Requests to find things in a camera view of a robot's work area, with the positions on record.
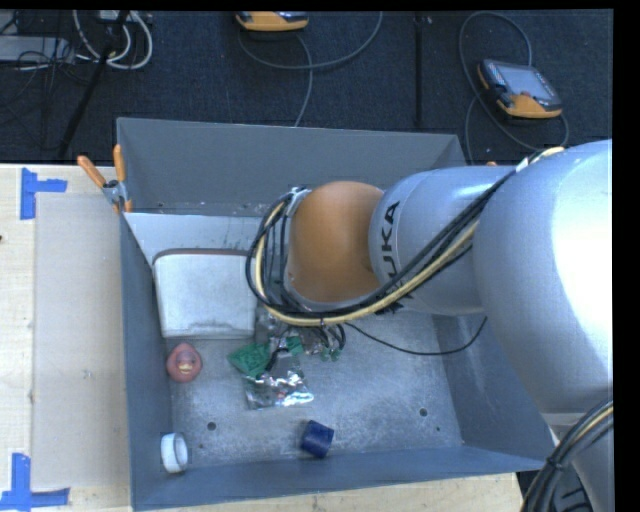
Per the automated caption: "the brown cardboard board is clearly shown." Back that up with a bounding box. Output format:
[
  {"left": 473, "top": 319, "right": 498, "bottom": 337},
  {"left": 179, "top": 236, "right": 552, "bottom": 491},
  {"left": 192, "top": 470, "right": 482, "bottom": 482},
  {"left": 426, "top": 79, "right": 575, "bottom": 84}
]
[{"left": 29, "top": 192, "right": 132, "bottom": 494}]

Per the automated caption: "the white rectangular container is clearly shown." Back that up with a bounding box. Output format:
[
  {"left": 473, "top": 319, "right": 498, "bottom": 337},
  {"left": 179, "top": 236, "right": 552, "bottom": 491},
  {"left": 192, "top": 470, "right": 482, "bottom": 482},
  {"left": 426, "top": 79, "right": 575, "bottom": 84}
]
[{"left": 151, "top": 247, "right": 259, "bottom": 339}]

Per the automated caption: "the silver foil packet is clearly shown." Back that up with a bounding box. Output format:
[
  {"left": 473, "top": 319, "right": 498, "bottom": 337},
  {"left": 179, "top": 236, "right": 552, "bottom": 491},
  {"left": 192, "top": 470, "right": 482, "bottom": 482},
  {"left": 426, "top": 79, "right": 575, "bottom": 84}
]
[{"left": 242, "top": 356, "right": 316, "bottom": 411}]

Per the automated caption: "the dark blue cylinder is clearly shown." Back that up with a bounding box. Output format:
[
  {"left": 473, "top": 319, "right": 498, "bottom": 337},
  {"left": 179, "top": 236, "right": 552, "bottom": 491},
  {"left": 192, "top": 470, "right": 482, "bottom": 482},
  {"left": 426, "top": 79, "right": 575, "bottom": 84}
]
[{"left": 299, "top": 419, "right": 336, "bottom": 459}]

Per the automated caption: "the pink toy duck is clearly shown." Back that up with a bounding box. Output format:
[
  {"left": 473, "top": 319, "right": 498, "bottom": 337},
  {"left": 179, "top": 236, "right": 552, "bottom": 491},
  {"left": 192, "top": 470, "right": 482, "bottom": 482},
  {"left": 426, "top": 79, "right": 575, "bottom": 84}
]
[{"left": 166, "top": 342, "right": 204, "bottom": 384}]

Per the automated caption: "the grey metal bin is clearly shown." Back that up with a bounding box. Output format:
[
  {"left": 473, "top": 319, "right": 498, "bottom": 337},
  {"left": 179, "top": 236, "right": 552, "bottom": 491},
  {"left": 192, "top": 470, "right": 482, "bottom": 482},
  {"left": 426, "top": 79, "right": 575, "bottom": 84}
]
[{"left": 115, "top": 117, "right": 557, "bottom": 512}]

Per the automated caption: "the white ring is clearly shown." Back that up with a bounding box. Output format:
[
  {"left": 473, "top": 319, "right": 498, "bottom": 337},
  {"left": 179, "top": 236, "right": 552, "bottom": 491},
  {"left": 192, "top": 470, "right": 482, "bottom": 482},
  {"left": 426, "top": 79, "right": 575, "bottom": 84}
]
[{"left": 159, "top": 431, "right": 190, "bottom": 475}]

